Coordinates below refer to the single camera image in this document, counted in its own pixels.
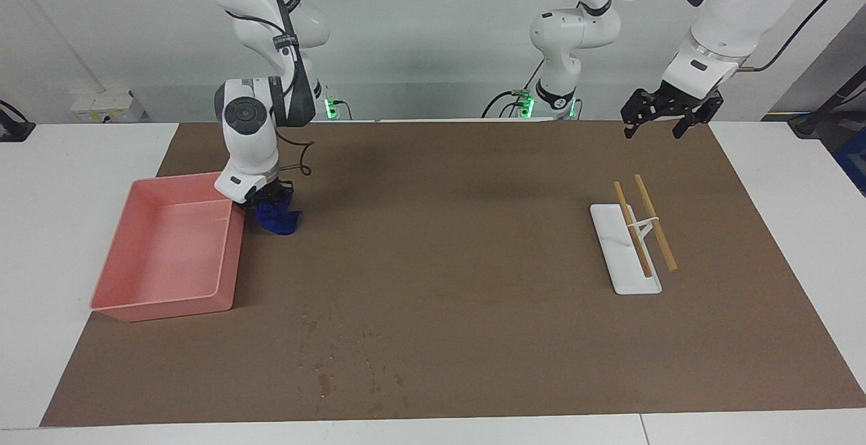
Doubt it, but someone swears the black clamp base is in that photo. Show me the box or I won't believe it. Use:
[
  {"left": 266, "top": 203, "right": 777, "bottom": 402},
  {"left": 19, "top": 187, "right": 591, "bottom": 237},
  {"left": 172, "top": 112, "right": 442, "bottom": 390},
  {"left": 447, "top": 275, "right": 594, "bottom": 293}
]
[{"left": 0, "top": 100, "right": 36, "bottom": 143}]

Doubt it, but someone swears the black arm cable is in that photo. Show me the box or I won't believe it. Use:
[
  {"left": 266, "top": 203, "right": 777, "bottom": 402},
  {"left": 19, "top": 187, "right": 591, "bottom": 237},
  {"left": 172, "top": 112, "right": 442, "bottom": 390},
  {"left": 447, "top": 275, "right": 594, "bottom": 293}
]
[
  {"left": 606, "top": 0, "right": 841, "bottom": 72},
  {"left": 230, "top": 11, "right": 315, "bottom": 179}
]

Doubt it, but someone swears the dark blue towel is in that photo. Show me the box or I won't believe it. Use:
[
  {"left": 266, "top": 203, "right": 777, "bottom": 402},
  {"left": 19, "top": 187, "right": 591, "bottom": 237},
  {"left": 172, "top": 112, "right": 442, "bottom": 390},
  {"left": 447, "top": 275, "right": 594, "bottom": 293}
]
[{"left": 254, "top": 200, "right": 303, "bottom": 237}]

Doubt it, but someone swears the brown table mat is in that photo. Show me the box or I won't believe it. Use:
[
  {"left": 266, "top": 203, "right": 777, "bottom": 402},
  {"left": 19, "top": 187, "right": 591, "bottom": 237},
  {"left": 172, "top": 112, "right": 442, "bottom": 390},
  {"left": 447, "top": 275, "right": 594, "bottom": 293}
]
[{"left": 39, "top": 119, "right": 866, "bottom": 427}]

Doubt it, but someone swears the pink plastic bin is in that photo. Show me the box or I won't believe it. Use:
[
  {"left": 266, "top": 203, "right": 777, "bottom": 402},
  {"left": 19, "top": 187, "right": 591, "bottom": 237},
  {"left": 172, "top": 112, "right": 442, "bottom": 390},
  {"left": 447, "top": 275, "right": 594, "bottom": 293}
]
[{"left": 90, "top": 172, "right": 248, "bottom": 323}]

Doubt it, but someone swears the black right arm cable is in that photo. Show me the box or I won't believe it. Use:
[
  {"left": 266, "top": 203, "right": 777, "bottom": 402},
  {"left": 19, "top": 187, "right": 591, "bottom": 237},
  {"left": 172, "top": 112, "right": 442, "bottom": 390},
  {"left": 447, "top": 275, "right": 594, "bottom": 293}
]
[{"left": 230, "top": 11, "right": 315, "bottom": 179}]

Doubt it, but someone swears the white rack with wooden rods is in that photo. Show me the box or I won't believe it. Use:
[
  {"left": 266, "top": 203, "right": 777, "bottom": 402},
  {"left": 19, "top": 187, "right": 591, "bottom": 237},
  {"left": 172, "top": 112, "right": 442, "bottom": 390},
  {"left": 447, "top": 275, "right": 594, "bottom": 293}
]
[{"left": 590, "top": 173, "right": 679, "bottom": 296}]

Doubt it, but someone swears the white power strip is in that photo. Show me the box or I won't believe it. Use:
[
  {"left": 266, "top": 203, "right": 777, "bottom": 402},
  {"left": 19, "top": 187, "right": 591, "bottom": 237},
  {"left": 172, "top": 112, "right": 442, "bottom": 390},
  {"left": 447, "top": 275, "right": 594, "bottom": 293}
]
[{"left": 71, "top": 90, "right": 146, "bottom": 123}]

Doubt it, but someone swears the black stand pole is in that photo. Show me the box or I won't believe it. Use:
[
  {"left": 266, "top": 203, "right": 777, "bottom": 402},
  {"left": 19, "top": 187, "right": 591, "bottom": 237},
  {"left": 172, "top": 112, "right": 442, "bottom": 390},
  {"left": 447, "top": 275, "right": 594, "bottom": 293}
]
[{"left": 788, "top": 66, "right": 866, "bottom": 138}]

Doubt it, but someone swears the blue crate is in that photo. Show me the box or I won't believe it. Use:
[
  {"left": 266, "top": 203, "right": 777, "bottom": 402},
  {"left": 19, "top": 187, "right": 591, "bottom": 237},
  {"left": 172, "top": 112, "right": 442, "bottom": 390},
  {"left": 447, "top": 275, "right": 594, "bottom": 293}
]
[{"left": 832, "top": 127, "right": 866, "bottom": 197}]

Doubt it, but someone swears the black base cable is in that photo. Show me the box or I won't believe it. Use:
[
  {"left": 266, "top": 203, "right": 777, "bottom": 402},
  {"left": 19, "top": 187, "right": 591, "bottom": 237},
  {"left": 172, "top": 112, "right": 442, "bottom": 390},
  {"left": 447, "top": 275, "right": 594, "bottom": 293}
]
[{"left": 482, "top": 58, "right": 545, "bottom": 119}]

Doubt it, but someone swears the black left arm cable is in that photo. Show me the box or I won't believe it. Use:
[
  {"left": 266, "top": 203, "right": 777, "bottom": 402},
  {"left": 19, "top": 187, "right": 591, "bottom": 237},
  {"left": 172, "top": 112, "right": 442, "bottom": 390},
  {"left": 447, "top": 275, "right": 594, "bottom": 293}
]
[{"left": 606, "top": 0, "right": 841, "bottom": 72}]

